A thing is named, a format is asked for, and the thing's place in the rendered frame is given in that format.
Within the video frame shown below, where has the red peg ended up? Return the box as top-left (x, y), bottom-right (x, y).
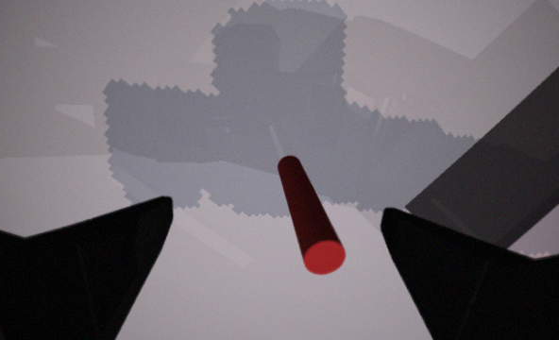
top-left (278, 156), bottom-right (346, 275)

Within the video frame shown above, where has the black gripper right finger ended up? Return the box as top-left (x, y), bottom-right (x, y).
top-left (381, 207), bottom-right (559, 340)

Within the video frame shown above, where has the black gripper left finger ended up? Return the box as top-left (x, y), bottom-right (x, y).
top-left (0, 196), bottom-right (174, 340)

